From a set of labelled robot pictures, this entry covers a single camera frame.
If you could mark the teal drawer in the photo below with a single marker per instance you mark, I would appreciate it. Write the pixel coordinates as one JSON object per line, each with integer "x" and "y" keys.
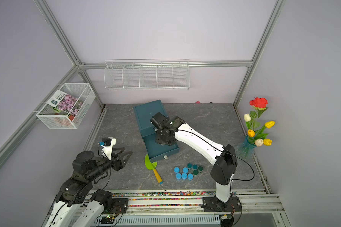
{"x": 157, "y": 152}

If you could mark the white wire basket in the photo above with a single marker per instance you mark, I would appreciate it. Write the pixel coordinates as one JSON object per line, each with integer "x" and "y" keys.
{"x": 53, "y": 120}

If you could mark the teal glass vase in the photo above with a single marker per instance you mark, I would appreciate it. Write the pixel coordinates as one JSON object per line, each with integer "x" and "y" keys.
{"x": 245, "y": 149}

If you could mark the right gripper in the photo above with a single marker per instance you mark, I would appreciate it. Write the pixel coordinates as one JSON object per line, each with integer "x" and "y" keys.
{"x": 158, "y": 140}

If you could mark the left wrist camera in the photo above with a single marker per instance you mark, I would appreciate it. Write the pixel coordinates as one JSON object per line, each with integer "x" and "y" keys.
{"x": 107, "y": 145}

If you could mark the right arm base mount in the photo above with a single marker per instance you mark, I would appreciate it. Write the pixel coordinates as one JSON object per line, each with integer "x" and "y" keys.
{"x": 213, "y": 204}

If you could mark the artificial flower bouquet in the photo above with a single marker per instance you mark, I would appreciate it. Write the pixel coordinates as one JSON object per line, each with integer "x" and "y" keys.
{"x": 256, "y": 135}

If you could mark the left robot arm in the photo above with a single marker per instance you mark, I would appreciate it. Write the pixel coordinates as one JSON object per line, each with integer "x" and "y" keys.
{"x": 88, "y": 169}

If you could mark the teal drawer cabinet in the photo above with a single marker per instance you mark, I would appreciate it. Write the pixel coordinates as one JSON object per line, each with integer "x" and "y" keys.
{"x": 144, "y": 114}

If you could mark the green trowel yellow handle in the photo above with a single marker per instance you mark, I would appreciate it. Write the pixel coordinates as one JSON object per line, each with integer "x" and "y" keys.
{"x": 152, "y": 166}

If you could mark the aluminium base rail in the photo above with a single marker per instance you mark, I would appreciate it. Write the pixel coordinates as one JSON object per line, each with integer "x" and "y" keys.
{"x": 149, "y": 207}

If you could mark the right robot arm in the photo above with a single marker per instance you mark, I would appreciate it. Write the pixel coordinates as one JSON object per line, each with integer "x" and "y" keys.
{"x": 223, "y": 158}

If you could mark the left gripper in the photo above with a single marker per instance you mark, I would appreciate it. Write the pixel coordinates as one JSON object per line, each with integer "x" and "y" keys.
{"x": 117, "y": 165}

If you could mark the purple flower seed packet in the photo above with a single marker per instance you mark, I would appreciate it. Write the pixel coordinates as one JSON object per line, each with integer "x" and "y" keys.
{"x": 67, "y": 104}

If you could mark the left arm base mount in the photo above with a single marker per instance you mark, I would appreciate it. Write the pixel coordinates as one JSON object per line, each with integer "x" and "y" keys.
{"x": 103, "y": 202}

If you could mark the white wire wall shelf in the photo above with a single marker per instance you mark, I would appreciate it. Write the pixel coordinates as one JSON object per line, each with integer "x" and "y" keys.
{"x": 147, "y": 74}

